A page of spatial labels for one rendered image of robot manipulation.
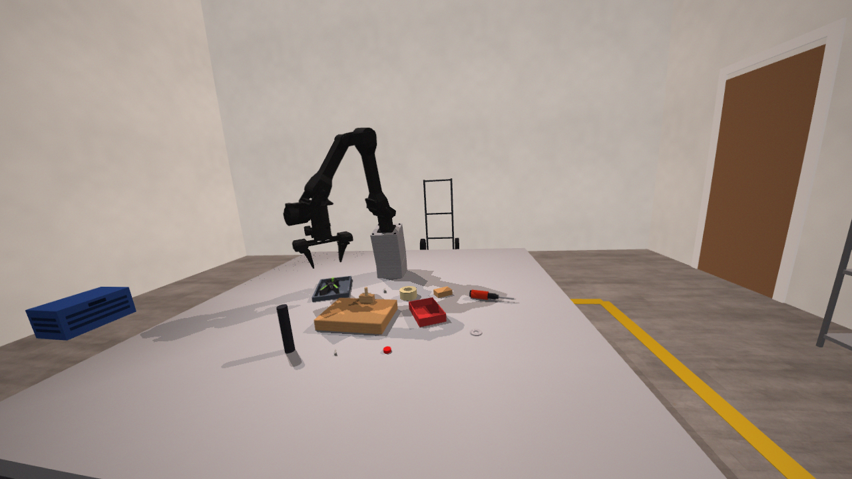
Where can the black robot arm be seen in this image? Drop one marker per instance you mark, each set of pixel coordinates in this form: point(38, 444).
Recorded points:
point(319, 186)

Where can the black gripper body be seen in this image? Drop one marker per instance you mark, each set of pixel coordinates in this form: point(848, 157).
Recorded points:
point(322, 233)

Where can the light wooden board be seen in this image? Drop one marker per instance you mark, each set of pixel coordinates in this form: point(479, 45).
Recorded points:
point(349, 315)

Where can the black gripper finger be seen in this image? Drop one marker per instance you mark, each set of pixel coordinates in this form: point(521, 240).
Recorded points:
point(308, 254)
point(341, 249)

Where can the red-handled screwdriver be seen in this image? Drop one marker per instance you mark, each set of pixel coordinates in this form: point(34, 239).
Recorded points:
point(485, 295)

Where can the red open tray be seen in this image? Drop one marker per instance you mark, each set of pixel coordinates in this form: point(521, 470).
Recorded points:
point(427, 312)

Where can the black cylinder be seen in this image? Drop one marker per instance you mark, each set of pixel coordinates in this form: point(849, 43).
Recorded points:
point(285, 327)

